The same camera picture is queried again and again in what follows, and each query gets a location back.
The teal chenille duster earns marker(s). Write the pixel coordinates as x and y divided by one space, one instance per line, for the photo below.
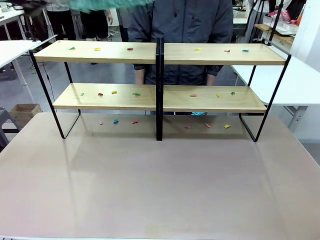
199 113
110 4

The person's left forearm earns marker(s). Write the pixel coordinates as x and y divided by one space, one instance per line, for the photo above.
211 80

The person's right forearm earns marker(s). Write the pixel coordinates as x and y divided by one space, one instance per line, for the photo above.
140 77

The person in dark grey jacket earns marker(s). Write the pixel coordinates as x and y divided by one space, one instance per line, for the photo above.
185 22

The bystander in grey coat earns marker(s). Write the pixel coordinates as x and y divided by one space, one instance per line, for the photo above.
123 25

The bystander in black clothes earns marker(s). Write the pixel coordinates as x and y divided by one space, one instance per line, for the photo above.
93 25

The grey metal desk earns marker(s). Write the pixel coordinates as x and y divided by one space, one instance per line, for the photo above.
76 23

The brown cardboard box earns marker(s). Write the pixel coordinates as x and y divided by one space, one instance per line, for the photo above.
25 112

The bystander in black trousers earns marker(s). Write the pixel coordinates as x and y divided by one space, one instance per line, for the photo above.
61 22

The white table with square leg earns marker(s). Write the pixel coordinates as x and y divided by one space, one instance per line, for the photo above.
295 85

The wooden workbench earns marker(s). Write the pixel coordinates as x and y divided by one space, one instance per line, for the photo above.
282 37

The black pole stand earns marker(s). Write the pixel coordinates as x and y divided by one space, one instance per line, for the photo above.
275 25

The grey metal stand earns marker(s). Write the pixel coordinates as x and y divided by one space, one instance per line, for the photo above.
7 125

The pink printed sign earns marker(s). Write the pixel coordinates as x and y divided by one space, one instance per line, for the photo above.
285 15

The white table with round legs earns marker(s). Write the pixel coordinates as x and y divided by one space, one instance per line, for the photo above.
12 50

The wooden two-tier shelf black frame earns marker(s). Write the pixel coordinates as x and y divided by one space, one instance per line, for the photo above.
225 60
100 57

